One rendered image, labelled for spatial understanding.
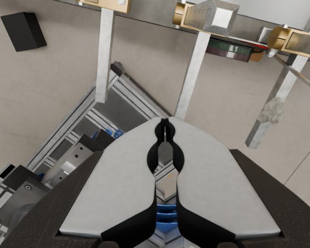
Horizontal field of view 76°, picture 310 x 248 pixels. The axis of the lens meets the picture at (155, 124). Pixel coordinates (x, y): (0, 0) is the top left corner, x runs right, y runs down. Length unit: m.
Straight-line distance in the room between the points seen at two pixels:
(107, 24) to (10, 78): 1.34
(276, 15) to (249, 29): 0.14
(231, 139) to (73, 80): 1.30
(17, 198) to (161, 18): 0.65
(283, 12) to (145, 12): 0.46
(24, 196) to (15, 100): 1.31
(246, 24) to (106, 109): 0.95
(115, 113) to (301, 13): 1.04
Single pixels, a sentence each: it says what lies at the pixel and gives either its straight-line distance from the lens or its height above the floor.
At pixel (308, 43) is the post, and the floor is 0.94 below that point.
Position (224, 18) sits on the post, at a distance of 0.27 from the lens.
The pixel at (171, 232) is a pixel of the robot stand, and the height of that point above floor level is 0.91.
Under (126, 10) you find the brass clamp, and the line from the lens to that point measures 0.56.
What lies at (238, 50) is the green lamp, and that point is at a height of 0.70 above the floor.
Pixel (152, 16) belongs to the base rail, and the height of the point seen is 0.70.
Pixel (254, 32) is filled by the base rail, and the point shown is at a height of 0.70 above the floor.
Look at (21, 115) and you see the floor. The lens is 1.94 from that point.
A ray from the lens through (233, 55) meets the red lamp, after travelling 0.73.
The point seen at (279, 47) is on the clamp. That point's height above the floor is 0.86.
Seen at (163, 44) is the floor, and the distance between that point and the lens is 1.40.
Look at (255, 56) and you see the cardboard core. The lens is 1.45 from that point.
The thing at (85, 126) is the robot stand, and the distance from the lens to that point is 1.46.
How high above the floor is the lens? 1.39
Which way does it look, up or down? 62 degrees down
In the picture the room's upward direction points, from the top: 174 degrees counter-clockwise
